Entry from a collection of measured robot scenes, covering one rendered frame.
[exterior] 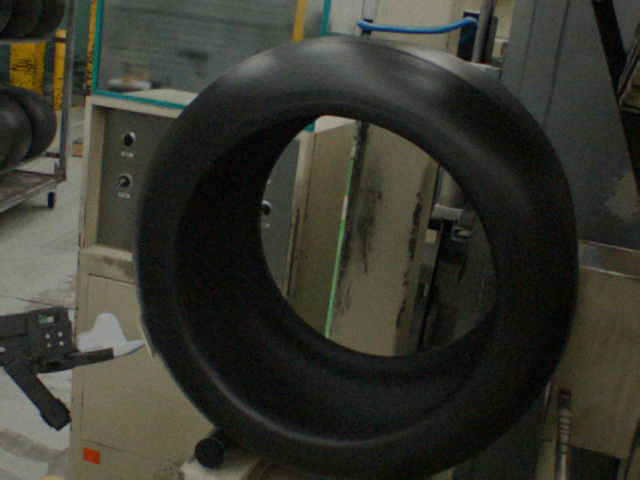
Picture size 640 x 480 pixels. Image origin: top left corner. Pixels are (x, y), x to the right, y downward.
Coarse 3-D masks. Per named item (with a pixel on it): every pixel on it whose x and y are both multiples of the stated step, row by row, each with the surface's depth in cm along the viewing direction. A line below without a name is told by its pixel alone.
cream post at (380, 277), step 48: (384, 0) 127; (432, 0) 125; (384, 144) 132; (384, 192) 134; (432, 192) 143; (384, 240) 136; (336, 288) 141; (384, 288) 138; (336, 336) 143; (384, 336) 140
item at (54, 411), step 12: (12, 360) 101; (12, 372) 100; (24, 372) 101; (24, 384) 101; (36, 384) 102; (36, 396) 102; (48, 396) 102; (48, 408) 102; (60, 408) 103; (48, 420) 102; (60, 420) 103
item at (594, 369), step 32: (608, 256) 137; (608, 288) 120; (576, 320) 123; (608, 320) 121; (576, 352) 124; (608, 352) 122; (576, 384) 125; (608, 384) 123; (544, 416) 127; (576, 416) 126; (608, 416) 124; (576, 448) 127; (608, 448) 125
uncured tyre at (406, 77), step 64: (256, 64) 98; (320, 64) 94; (384, 64) 93; (448, 64) 95; (192, 128) 99; (256, 128) 96; (448, 128) 90; (512, 128) 92; (192, 192) 101; (256, 192) 129; (512, 192) 90; (192, 256) 125; (256, 256) 132; (512, 256) 91; (576, 256) 95; (192, 320) 121; (256, 320) 133; (512, 320) 92; (192, 384) 107; (256, 384) 125; (320, 384) 131; (384, 384) 130; (448, 384) 126; (512, 384) 94; (256, 448) 107; (320, 448) 103; (384, 448) 100; (448, 448) 99
